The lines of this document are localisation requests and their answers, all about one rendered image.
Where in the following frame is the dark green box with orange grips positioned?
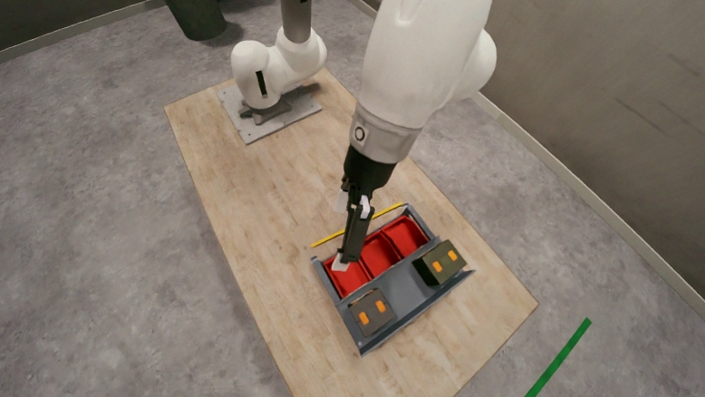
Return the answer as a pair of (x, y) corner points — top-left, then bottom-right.
(411, 239), (468, 286)

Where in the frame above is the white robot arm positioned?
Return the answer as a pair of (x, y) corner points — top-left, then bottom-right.
(231, 0), (497, 163)

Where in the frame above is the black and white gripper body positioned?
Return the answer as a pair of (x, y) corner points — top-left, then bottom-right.
(343, 143), (398, 206)

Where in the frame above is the yellow rail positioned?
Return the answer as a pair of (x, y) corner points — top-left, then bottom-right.
(310, 202), (402, 247)

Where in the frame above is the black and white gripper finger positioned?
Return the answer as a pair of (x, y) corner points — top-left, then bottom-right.
(332, 185), (375, 271)
(333, 173), (353, 213)

